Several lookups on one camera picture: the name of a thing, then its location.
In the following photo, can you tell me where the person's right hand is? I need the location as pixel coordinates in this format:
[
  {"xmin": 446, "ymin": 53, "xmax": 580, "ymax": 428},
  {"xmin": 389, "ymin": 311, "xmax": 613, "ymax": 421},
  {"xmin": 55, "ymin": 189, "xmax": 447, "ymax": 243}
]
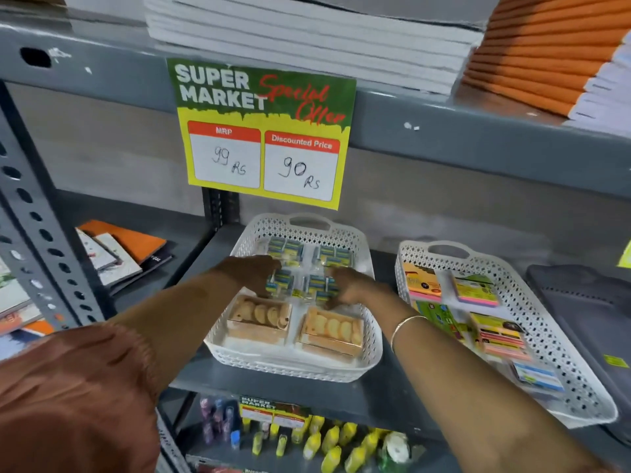
[{"xmin": 322, "ymin": 266, "xmax": 396, "ymax": 312}]

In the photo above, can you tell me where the person's left hand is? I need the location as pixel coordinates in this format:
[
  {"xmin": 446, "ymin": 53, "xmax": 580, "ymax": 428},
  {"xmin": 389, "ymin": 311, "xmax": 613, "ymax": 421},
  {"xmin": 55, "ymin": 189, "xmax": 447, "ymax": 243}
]
[{"xmin": 221, "ymin": 254, "xmax": 283, "ymax": 298}]

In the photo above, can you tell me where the blue yellow small packet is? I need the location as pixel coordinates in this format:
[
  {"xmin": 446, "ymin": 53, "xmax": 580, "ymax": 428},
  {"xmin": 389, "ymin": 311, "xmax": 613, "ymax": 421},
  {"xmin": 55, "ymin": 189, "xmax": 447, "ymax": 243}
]
[
  {"xmin": 302, "ymin": 274, "xmax": 342, "ymax": 305},
  {"xmin": 265, "ymin": 268, "xmax": 297, "ymax": 298},
  {"xmin": 267, "ymin": 236, "xmax": 305, "ymax": 267},
  {"xmin": 315, "ymin": 243, "xmax": 355, "ymax": 269}
]

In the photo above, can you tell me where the person's right forearm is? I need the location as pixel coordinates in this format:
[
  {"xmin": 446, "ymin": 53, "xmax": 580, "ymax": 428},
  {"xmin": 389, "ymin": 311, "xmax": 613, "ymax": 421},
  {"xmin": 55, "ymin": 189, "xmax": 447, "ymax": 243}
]
[{"xmin": 367, "ymin": 292, "xmax": 615, "ymax": 473}]

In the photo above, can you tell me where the person's left forearm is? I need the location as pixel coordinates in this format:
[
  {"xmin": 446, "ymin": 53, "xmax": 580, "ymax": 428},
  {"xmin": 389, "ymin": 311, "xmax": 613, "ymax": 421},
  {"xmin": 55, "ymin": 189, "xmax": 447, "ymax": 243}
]
[{"xmin": 109, "ymin": 262, "xmax": 236, "ymax": 391}]

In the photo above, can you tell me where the wooden box with round pieces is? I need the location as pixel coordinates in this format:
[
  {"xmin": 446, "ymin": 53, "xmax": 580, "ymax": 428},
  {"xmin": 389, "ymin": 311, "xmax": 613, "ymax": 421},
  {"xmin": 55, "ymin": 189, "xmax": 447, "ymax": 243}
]
[
  {"xmin": 226, "ymin": 294, "xmax": 293, "ymax": 346},
  {"xmin": 295, "ymin": 305, "xmax": 365, "ymax": 363}
]

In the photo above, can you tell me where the thin gold bangle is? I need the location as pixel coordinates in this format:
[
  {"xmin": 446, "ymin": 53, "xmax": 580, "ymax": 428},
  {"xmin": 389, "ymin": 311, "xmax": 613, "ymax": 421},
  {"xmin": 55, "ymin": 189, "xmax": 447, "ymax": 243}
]
[{"xmin": 390, "ymin": 315, "xmax": 431, "ymax": 353}]

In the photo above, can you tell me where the white perforated basket with boxes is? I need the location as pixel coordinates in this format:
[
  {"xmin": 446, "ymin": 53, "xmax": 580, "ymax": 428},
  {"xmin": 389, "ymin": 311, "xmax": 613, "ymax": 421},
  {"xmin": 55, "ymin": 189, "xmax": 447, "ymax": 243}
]
[{"xmin": 203, "ymin": 213, "xmax": 384, "ymax": 384}]

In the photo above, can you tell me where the orange black sticky note pack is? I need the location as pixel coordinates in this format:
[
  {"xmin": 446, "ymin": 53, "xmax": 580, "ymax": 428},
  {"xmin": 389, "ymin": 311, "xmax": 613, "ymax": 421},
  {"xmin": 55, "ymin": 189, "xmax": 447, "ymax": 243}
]
[{"xmin": 403, "ymin": 262, "xmax": 443, "ymax": 304}]

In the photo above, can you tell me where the black notebook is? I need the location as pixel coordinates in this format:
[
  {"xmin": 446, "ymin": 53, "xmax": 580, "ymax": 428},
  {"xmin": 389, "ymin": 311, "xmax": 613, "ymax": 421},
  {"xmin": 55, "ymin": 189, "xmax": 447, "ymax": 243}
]
[{"xmin": 107, "ymin": 251, "xmax": 173, "ymax": 297}]

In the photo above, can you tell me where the small green yellow price sign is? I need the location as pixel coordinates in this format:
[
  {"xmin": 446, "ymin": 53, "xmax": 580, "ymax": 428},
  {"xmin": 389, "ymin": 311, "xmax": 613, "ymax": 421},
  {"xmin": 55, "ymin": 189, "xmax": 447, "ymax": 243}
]
[{"xmin": 239, "ymin": 396, "xmax": 312, "ymax": 430}]

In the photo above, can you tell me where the pink green sticky note pack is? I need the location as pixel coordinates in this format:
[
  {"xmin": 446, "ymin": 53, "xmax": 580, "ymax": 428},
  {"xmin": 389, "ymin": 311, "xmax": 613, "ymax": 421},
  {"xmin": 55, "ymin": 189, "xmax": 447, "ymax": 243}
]
[{"xmin": 451, "ymin": 273, "xmax": 501, "ymax": 308}]

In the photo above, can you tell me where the orange notebook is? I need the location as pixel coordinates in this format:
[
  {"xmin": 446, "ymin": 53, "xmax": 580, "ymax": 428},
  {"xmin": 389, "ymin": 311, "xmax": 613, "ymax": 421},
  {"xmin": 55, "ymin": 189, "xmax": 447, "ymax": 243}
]
[{"xmin": 77, "ymin": 219, "xmax": 168, "ymax": 266}]

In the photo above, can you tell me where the cluster of purple blue bottles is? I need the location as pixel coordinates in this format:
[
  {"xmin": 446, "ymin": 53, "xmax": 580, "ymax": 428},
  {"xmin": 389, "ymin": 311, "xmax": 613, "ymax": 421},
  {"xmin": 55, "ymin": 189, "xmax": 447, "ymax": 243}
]
[{"xmin": 199, "ymin": 397, "xmax": 243, "ymax": 450}]

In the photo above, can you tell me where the row of yellow bottles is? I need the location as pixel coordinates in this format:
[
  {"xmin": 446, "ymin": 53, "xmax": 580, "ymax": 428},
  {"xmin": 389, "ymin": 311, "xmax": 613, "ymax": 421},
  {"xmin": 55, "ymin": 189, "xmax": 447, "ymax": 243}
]
[{"xmin": 250, "ymin": 415, "xmax": 391, "ymax": 473}]

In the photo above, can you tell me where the multicolour sticky note pack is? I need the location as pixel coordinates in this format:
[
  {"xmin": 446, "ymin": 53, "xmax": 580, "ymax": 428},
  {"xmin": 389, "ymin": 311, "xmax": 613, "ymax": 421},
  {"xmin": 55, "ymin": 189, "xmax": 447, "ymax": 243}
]
[{"xmin": 467, "ymin": 312, "xmax": 532, "ymax": 361}]

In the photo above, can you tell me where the white green round dispenser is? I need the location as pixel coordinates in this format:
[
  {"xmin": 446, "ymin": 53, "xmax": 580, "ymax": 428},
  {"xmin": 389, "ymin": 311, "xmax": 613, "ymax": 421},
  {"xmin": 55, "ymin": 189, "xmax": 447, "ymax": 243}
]
[{"xmin": 379, "ymin": 430, "xmax": 414, "ymax": 464}]

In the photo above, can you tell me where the white red printed notebook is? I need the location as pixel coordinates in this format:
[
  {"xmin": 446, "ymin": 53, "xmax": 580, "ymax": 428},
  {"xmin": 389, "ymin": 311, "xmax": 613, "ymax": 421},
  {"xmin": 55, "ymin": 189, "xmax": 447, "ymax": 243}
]
[{"xmin": 75, "ymin": 228, "xmax": 119, "ymax": 272}]

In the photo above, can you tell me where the grey metal shelf rack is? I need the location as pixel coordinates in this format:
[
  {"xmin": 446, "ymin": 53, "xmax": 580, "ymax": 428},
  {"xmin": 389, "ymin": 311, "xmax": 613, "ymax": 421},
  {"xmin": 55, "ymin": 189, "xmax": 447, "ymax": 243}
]
[{"xmin": 0, "ymin": 5, "xmax": 631, "ymax": 473}]

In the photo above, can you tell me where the white blue sticky note pack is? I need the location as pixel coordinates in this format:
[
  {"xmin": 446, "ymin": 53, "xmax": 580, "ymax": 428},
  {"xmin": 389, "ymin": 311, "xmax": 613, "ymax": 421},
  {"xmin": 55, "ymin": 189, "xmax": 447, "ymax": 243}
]
[{"xmin": 512, "ymin": 361, "xmax": 566, "ymax": 395}]

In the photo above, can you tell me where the grey perforated rack upright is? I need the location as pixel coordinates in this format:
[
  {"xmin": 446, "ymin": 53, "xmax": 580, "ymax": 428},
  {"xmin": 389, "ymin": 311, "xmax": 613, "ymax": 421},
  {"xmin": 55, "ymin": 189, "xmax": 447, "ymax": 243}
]
[{"xmin": 0, "ymin": 80, "xmax": 117, "ymax": 331}]

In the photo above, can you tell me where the white perforated basket with notes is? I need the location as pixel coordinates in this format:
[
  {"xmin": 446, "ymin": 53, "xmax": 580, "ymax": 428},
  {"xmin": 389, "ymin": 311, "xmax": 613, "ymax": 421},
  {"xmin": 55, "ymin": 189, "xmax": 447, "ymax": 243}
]
[{"xmin": 395, "ymin": 239, "xmax": 619, "ymax": 429}]

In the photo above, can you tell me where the rust brown sleeve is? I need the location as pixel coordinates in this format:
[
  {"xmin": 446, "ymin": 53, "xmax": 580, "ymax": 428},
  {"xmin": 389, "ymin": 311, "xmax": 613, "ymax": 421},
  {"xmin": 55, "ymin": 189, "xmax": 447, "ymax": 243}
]
[{"xmin": 0, "ymin": 322, "xmax": 164, "ymax": 473}]

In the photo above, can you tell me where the stack of white books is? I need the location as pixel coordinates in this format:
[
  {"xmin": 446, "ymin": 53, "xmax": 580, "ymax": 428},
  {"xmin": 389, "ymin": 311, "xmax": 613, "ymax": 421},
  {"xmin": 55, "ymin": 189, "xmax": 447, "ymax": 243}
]
[{"xmin": 142, "ymin": 0, "xmax": 487, "ymax": 97}]

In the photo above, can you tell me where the dark grey plastic basket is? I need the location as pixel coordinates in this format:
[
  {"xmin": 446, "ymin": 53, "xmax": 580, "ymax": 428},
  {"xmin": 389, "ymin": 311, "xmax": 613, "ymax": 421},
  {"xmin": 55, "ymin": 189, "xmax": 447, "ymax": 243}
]
[{"xmin": 525, "ymin": 264, "xmax": 631, "ymax": 445}]

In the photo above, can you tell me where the pile of colourful books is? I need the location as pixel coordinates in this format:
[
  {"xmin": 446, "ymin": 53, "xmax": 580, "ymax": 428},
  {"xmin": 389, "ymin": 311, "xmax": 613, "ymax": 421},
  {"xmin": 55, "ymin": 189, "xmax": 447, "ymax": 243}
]
[{"xmin": 0, "ymin": 255, "xmax": 56, "ymax": 361}]

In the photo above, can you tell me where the stack of orange books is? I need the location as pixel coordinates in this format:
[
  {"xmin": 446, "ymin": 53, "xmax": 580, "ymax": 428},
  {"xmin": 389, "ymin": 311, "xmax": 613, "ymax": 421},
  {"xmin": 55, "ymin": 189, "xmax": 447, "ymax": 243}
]
[{"xmin": 460, "ymin": 0, "xmax": 631, "ymax": 139}]

